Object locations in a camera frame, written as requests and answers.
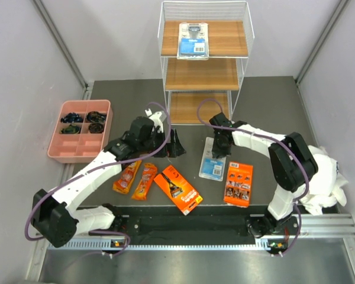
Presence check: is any blue razor blister pack two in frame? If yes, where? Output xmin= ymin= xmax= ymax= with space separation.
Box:
xmin=199 ymin=137 xmax=226 ymax=182

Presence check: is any blue razor blister pack one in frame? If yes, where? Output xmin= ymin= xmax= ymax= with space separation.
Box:
xmin=176 ymin=22 xmax=209 ymax=60

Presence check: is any dark coiled item tray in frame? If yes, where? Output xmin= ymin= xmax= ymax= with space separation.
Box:
xmin=88 ymin=122 xmax=105 ymax=134
xmin=86 ymin=111 xmax=107 ymax=123

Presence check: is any green black item in tray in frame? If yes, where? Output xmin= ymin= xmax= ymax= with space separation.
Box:
xmin=59 ymin=124 xmax=81 ymax=135

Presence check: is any white crumpled cloth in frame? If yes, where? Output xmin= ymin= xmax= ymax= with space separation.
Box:
xmin=300 ymin=146 xmax=348 ymax=216

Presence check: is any orange Gillette razor box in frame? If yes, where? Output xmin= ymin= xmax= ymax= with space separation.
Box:
xmin=154 ymin=165 xmax=203 ymax=216

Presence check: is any orange razor pouch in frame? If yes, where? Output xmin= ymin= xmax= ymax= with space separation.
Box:
xmin=112 ymin=160 xmax=141 ymax=194
xmin=131 ymin=163 xmax=158 ymax=201

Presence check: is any white wire wooden shelf rack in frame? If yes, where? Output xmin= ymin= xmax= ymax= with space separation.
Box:
xmin=157 ymin=1 xmax=255 ymax=125

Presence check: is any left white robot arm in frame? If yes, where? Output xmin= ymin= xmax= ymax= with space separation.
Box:
xmin=25 ymin=109 xmax=172 ymax=248

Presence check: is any pink divided plastic tray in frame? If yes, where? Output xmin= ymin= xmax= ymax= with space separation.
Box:
xmin=47 ymin=99 xmax=113 ymax=163

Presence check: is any blue black item in tray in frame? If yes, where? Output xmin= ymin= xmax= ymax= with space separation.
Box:
xmin=60 ymin=112 xmax=83 ymax=123

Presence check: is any dark coiled item upper tray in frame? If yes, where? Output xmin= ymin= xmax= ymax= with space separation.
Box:
xmin=86 ymin=111 xmax=107 ymax=123

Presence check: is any orange cartridge box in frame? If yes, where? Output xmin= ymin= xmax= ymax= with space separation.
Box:
xmin=224 ymin=162 xmax=253 ymax=208

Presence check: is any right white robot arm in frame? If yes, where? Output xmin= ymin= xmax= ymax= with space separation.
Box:
xmin=209 ymin=112 xmax=318 ymax=235

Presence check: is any dark coiled item lower tray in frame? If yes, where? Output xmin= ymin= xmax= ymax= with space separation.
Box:
xmin=88 ymin=122 xmax=105 ymax=134

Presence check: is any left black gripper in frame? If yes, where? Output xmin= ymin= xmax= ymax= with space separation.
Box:
xmin=138 ymin=128 xmax=185 ymax=159

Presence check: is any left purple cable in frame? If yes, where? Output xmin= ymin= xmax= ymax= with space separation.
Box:
xmin=24 ymin=102 xmax=172 ymax=260

